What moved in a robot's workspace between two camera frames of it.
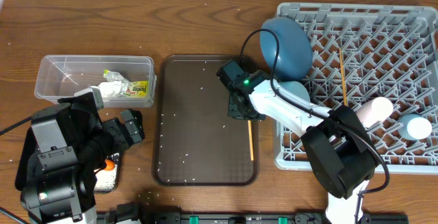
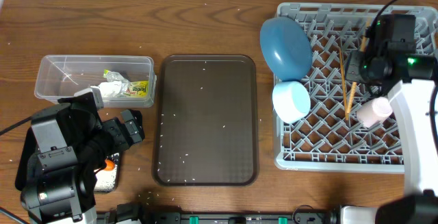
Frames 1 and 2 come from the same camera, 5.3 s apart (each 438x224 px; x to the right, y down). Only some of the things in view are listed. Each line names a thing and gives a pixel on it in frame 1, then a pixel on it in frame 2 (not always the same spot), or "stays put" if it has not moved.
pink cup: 374,111 stays put
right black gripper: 233,110 to 354,58
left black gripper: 124,132 stays put
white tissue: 111,88 stays put
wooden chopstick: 250,140 to 354,83
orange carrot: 110,165 stays put
